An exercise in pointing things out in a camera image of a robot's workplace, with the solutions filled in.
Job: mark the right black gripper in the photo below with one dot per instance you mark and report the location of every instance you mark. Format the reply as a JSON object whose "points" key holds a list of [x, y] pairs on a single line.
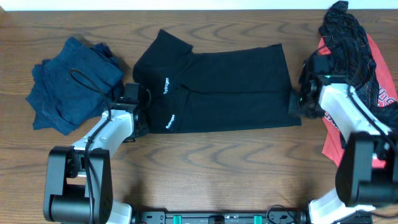
{"points": [[318, 112]]}

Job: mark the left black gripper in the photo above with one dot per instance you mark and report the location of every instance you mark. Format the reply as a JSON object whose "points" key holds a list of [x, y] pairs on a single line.
{"points": [[145, 127]]}

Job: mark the black polo shirt white logo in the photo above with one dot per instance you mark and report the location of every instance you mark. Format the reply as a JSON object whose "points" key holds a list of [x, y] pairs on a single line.
{"points": [[209, 92]]}

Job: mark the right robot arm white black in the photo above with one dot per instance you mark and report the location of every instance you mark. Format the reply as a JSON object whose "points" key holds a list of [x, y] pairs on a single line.
{"points": [[366, 178]]}

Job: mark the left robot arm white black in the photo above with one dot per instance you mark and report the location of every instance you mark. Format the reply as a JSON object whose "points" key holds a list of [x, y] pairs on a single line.
{"points": [[79, 185]]}

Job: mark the black patterned orange line garment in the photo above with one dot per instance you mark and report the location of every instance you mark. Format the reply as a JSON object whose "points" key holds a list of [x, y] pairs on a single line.
{"points": [[348, 42]]}

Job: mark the folded navy blue garment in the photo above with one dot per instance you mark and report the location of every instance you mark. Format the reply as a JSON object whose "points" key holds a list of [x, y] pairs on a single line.
{"points": [[74, 86]]}

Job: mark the red garment white lettering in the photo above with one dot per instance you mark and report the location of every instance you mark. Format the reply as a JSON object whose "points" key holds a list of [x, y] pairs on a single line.
{"points": [[387, 94]]}

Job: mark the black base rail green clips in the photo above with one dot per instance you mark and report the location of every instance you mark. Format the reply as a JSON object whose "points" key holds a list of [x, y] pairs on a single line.
{"points": [[276, 214]]}

